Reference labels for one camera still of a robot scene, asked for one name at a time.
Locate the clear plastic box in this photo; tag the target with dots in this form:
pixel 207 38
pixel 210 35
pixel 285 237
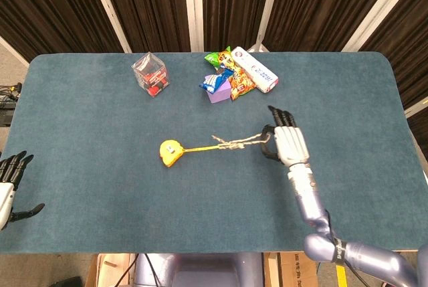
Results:
pixel 147 66

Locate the brown cardboard box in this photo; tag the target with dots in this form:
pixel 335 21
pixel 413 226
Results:
pixel 110 267
pixel 291 270

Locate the blue carpet table cover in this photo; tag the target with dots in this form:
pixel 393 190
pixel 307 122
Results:
pixel 100 166

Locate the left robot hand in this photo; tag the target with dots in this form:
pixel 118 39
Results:
pixel 6 196

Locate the dark brown curtain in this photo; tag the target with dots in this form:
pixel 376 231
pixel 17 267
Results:
pixel 50 6

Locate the yellow tape measure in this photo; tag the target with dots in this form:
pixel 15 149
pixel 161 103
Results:
pixel 170 153

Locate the red and black capsules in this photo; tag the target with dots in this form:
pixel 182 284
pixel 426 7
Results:
pixel 154 90

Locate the orange and green snack bag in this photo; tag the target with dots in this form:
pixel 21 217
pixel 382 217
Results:
pixel 240 83

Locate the purple foam cube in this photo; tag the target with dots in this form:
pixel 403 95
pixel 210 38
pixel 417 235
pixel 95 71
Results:
pixel 220 94

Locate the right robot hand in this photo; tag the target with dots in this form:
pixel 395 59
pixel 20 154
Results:
pixel 291 146

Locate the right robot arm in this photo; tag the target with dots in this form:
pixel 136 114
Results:
pixel 307 200

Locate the white frame post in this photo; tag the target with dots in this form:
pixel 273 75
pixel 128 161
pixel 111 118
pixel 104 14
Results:
pixel 378 9
pixel 416 106
pixel 194 6
pixel 269 6
pixel 107 6

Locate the blue snack bag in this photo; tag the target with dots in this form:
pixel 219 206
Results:
pixel 214 81

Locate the white toothpaste box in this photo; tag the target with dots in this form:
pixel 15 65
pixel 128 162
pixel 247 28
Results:
pixel 257 69

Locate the silver-blue robot torso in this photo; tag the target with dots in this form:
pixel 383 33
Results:
pixel 200 270

